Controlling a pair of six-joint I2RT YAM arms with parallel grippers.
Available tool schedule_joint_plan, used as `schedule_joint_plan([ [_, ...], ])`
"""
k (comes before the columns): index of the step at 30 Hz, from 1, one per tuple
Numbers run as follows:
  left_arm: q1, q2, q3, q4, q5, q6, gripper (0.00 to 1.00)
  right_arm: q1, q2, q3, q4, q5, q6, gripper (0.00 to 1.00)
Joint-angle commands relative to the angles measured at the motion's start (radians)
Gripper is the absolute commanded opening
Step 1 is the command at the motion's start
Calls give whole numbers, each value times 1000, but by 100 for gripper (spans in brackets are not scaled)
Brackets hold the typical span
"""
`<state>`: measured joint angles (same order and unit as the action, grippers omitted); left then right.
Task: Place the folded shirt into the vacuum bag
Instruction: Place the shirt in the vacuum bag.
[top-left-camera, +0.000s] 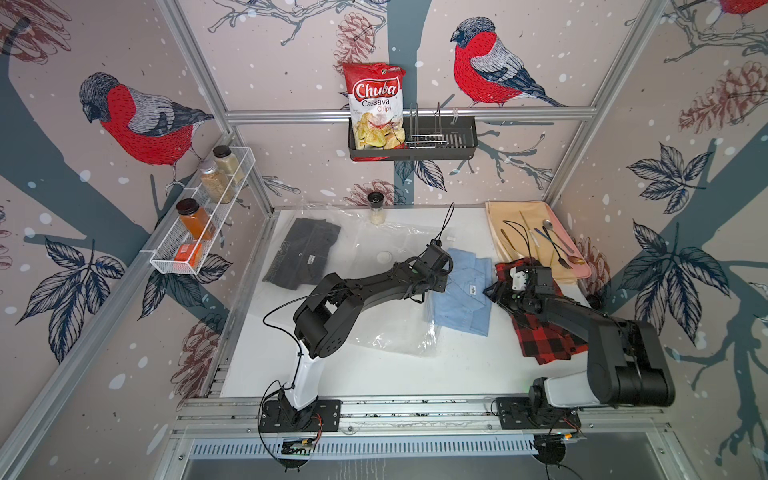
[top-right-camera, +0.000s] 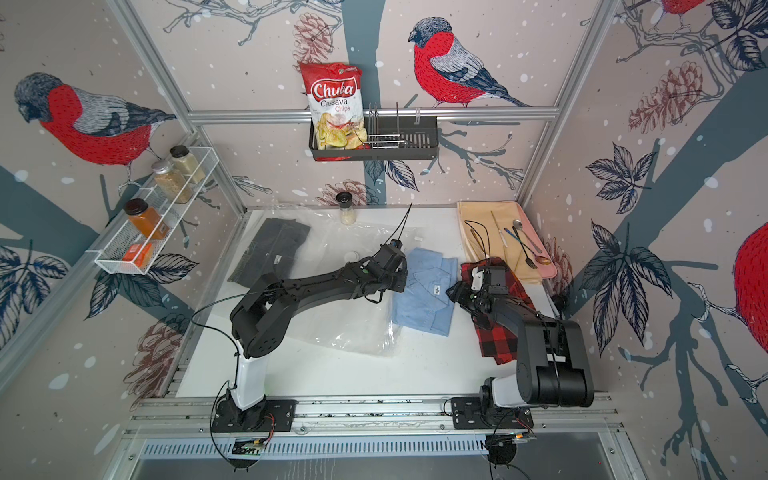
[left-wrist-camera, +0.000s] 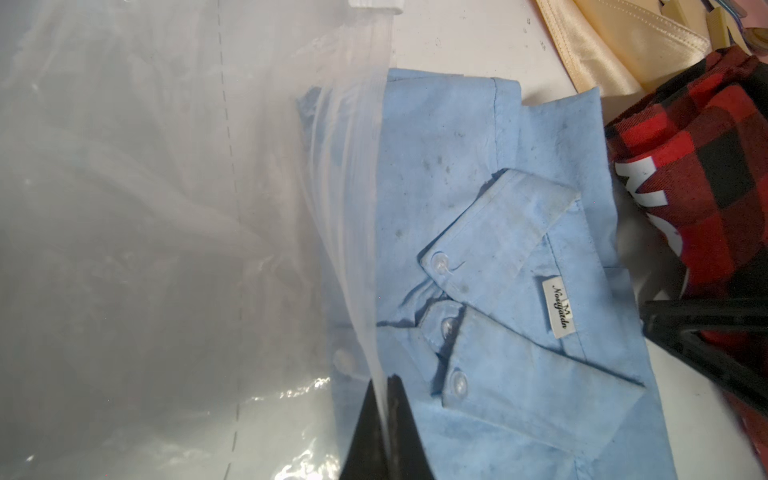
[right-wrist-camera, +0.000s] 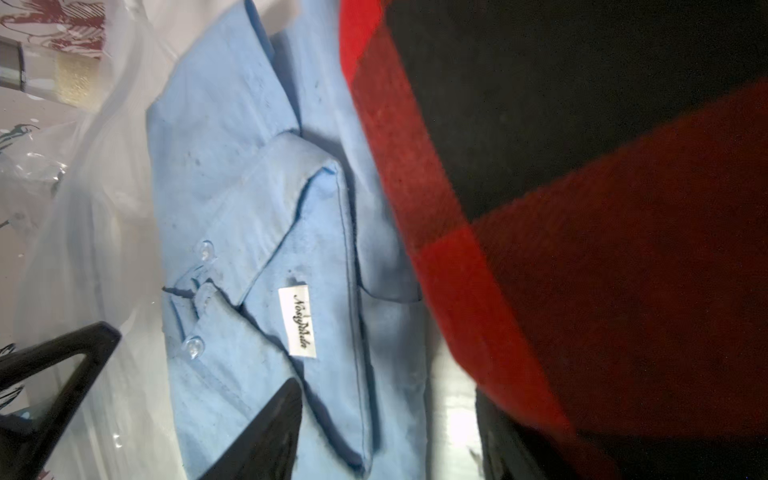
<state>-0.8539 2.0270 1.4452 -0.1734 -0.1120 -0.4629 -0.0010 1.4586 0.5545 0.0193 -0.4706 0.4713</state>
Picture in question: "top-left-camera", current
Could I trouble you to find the gold spoon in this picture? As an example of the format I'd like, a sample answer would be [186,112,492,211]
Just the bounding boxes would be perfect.
[500,229,522,257]

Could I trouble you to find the right camera cable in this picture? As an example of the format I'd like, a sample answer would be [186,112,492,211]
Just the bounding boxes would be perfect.
[501,219,535,265]

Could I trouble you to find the red black plaid shirt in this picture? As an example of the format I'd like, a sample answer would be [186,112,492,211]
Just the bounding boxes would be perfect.
[494,257,589,366]

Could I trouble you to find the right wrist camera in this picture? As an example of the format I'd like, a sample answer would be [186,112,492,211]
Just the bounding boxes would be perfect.
[508,268,529,292]

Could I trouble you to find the left camera cable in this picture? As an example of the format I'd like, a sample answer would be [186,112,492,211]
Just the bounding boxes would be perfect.
[434,202,456,244]

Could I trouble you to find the red cassava chips bag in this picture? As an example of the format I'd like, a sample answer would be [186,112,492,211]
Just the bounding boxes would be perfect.
[342,63,406,161]

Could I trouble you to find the pink tray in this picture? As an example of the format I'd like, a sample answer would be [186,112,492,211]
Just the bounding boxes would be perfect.
[534,204,591,283]

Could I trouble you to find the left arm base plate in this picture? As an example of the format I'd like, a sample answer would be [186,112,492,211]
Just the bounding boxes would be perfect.
[259,399,342,433]

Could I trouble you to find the spice jar black lid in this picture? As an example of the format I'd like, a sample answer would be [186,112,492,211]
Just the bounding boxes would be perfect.
[213,145,245,184]

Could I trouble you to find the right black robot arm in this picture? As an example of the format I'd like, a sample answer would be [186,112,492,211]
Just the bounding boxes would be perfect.
[484,265,676,413]

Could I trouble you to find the black wire wall basket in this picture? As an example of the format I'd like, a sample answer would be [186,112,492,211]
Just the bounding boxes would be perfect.
[347,103,478,162]

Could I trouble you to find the spice jar silver lid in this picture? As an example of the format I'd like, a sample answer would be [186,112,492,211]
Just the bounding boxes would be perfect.
[198,159,234,204]

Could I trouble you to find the black spoon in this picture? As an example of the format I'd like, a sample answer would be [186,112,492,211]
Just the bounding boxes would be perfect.
[533,226,572,270]

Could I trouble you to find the spice jar on table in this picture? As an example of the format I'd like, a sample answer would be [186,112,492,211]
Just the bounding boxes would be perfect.
[367,191,386,225]

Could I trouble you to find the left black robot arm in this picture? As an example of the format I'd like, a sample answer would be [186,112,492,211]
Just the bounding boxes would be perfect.
[284,239,454,413]

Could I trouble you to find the white bag valve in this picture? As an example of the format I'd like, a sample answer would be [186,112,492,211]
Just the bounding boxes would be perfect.
[376,251,393,265]

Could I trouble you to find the clear plastic vacuum bag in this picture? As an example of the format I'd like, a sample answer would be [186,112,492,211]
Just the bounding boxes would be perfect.
[249,206,453,359]

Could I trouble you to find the light blue shirt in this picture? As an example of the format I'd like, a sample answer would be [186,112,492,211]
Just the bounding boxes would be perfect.
[427,248,494,337]

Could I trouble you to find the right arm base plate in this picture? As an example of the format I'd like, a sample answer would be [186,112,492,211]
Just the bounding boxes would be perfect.
[493,396,581,431]

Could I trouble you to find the orange spice jar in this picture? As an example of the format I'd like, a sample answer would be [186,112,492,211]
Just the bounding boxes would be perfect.
[175,198,215,241]

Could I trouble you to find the silver spoon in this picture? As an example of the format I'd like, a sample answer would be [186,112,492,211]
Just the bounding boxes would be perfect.
[542,219,576,261]

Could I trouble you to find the gold chopstick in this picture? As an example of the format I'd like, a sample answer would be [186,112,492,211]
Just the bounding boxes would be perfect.
[519,210,540,260]

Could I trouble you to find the camera cable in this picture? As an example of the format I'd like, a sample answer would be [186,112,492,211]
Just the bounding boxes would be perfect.
[501,219,535,265]
[434,202,456,244]

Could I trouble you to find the small orange box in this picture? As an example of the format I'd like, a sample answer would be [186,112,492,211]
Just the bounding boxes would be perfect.
[174,241,205,269]

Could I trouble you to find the dark grey pinstripe shirt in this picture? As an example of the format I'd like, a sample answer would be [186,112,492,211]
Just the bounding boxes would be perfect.
[263,218,341,290]

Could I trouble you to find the clear acrylic wall shelf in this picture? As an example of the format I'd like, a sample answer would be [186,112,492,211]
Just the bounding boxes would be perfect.
[150,146,255,277]

